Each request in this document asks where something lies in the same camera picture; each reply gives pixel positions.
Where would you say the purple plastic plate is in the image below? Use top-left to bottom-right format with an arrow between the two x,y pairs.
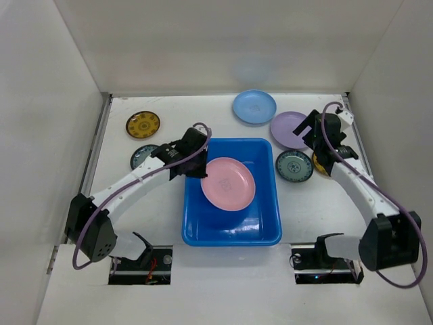
271,111 -> 311,150

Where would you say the right green floral plate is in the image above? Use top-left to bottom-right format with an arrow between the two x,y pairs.
275,150 -> 314,183

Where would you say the pink plastic plate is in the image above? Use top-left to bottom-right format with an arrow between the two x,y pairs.
200,157 -> 256,212

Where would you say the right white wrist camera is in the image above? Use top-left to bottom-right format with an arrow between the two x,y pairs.
334,108 -> 354,131

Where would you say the light blue plastic plate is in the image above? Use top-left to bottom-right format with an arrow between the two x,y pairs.
232,89 -> 277,125

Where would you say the left yellow patterned plate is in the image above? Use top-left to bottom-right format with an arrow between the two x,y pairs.
125,111 -> 161,139

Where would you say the blue plastic bin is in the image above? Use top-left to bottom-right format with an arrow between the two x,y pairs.
181,138 -> 282,246

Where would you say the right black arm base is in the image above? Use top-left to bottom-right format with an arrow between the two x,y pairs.
289,233 -> 364,284

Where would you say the right yellow patterned plate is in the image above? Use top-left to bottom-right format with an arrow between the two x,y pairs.
311,153 -> 329,177

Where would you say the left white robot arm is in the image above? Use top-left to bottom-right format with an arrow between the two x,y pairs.
64,123 -> 212,270

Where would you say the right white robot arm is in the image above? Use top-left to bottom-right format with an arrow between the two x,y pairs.
294,110 -> 421,271

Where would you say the yellow patterned plate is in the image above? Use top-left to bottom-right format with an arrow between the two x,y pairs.
125,111 -> 161,139
311,153 -> 329,177

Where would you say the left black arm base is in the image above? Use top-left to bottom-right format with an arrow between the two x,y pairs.
108,246 -> 173,286

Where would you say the left green floral plate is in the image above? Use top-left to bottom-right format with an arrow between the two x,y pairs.
130,144 -> 158,170

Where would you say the green floral plate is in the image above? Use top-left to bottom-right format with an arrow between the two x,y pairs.
275,150 -> 314,183
130,144 -> 158,170

